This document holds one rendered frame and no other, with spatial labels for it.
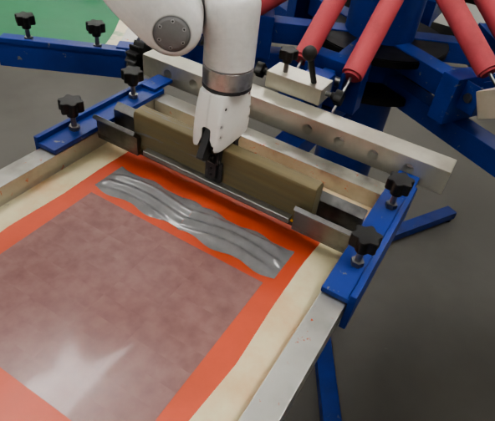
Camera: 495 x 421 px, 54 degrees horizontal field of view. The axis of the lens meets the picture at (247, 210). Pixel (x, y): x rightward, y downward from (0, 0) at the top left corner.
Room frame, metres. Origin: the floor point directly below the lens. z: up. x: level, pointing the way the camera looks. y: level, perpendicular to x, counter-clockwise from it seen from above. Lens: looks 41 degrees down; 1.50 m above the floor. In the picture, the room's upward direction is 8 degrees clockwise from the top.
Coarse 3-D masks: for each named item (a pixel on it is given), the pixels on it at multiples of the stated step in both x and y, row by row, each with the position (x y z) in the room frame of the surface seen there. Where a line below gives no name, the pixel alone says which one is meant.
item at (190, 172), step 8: (144, 152) 0.70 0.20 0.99; (152, 152) 0.70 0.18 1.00; (160, 160) 0.69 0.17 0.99; (168, 160) 0.69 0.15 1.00; (176, 168) 0.67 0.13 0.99; (184, 168) 0.67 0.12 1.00; (192, 176) 0.66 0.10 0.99; (200, 176) 0.65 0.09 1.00; (208, 184) 0.64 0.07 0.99; (216, 184) 0.64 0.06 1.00; (224, 184) 0.64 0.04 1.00; (224, 192) 0.63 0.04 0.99; (232, 192) 0.62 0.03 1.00; (240, 192) 0.63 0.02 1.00; (240, 200) 0.62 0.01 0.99; (248, 200) 0.61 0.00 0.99; (256, 200) 0.61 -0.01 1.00; (256, 208) 0.60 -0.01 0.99; (264, 208) 0.60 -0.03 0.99; (272, 208) 0.60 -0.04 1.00; (280, 216) 0.58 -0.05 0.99; (288, 216) 0.58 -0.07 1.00
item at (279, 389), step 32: (160, 96) 0.92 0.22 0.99; (32, 160) 0.64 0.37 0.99; (64, 160) 0.68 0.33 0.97; (288, 160) 0.76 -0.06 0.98; (320, 160) 0.76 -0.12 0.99; (0, 192) 0.56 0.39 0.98; (352, 192) 0.70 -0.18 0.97; (320, 320) 0.39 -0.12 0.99; (288, 352) 0.34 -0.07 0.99; (320, 352) 0.36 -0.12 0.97; (288, 384) 0.29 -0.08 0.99; (256, 416) 0.25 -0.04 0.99
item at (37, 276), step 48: (96, 192) 0.62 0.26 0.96; (192, 192) 0.66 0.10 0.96; (0, 240) 0.48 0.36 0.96; (48, 240) 0.50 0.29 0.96; (96, 240) 0.51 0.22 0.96; (144, 240) 0.52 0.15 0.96; (0, 288) 0.40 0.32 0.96; (48, 288) 0.41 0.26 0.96; (96, 288) 0.42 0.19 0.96; (0, 336) 0.32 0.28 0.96; (48, 336) 0.33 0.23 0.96; (0, 384) 0.26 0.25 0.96
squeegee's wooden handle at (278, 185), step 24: (144, 120) 0.72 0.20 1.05; (168, 120) 0.71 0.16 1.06; (144, 144) 0.72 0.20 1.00; (168, 144) 0.70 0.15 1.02; (192, 144) 0.67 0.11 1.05; (192, 168) 0.67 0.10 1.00; (240, 168) 0.63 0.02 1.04; (264, 168) 0.62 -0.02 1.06; (288, 168) 0.62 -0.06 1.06; (264, 192) 0.61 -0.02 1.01; (288, 192) 0.59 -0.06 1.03; (312, 192) 0.58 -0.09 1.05
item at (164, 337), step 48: (192, 240) 0.54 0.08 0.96; (288, 240) 0.57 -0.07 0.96; (144, 288) 0.43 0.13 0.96; (192, 288) 0.44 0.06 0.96; (240, 288) 0.46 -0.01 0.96; (96, 336) 0.34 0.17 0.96; (144, 336) 0.35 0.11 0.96; (192, 336) 0.36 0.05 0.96; (240, 336) 0.37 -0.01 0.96; (48, 384) 0.27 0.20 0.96; (96, 384) 0.28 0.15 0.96; (144, 384) 0.29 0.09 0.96; (192, 384) 0.30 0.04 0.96
